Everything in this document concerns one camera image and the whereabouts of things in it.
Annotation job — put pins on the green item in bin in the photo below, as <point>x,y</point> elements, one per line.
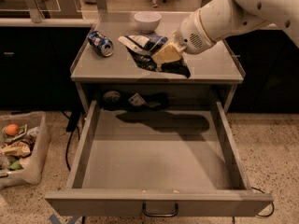
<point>15,166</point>

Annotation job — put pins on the open grey top drawer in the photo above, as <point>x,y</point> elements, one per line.
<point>188,157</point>

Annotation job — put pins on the grey metal counter cabinet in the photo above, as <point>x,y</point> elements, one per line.
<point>213,72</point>

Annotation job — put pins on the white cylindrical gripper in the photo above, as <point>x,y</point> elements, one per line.
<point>191,34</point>

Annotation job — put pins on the clear plastic storage bin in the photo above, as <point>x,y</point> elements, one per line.
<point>24,142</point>

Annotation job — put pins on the white label tag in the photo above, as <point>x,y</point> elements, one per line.
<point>136,100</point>

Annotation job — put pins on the blue floor tape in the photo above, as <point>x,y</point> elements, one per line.
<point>53,219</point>

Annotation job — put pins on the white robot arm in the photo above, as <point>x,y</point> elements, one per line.
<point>219,19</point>

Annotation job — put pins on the blue chip bag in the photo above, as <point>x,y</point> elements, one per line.
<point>142,47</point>

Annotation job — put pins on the black items behind drawer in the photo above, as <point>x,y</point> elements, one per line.
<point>119,100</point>

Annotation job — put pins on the orange fruit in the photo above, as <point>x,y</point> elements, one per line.
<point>12,129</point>

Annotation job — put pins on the crumpled snack bag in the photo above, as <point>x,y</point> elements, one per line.
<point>17,149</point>

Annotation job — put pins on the person's white shoe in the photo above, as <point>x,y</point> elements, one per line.
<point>153,3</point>

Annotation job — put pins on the blue soda can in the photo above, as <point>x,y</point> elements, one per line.
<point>100,44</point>

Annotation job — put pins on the metal drawer handle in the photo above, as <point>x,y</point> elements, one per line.
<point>159,210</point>

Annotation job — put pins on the white bowl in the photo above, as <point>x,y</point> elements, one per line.
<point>147,21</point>

